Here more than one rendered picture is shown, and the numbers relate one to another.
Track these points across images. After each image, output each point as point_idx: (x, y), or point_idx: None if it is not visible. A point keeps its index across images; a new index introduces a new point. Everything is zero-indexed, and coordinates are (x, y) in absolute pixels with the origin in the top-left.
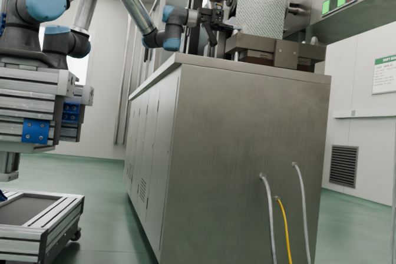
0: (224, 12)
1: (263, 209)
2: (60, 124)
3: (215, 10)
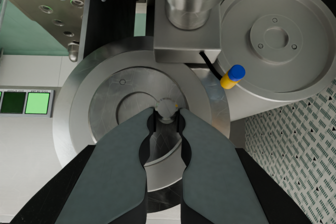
0: (154, 23)
1: None
2: None
3: None
